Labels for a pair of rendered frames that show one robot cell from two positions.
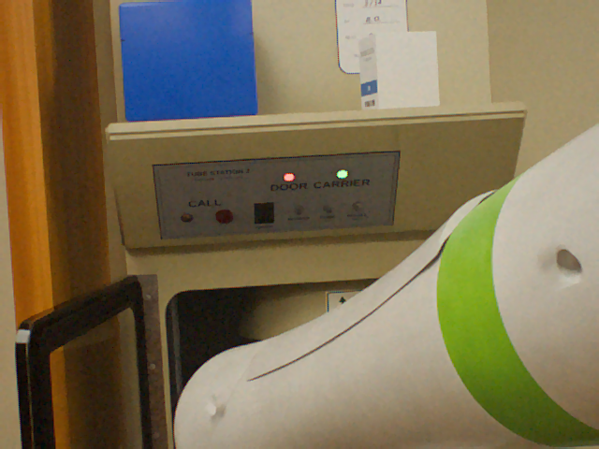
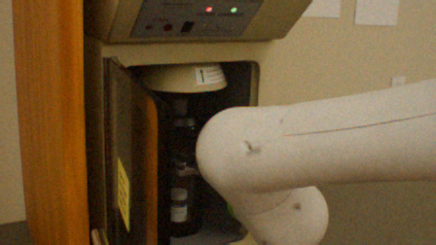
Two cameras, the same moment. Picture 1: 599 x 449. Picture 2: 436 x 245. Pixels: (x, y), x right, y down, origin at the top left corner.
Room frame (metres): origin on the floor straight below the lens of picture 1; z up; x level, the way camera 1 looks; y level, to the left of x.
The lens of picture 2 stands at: (0.28, 0.31, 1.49)
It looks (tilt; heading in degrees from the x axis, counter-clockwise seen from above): 16 degrees down; 333
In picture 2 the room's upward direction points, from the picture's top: 3 degrees clockwise
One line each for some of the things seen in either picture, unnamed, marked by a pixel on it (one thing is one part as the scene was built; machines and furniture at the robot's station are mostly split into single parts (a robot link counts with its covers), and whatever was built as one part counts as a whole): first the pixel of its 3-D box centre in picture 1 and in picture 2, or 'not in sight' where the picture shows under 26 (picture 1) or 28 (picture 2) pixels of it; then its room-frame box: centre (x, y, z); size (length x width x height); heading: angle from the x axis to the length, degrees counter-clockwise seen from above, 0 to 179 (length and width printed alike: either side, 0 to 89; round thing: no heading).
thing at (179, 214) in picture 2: not in sight; (178, 172); (1.11, -0.02, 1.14); 0.11 x 0.11 x 0.21
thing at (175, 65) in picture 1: (190, 65); not in sight; (0.94, 0.08, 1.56); 0.10 x 0.10 x 0.09; 4
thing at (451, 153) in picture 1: (315, 178); (215, 10); (0.95, -0.01, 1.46); 0.32 x 0.11 x 0.10; 94
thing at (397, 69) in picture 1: (398, 73); not in sight; (0.96, -0.08, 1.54); 0.05 x 0.05 x 0.06; 12
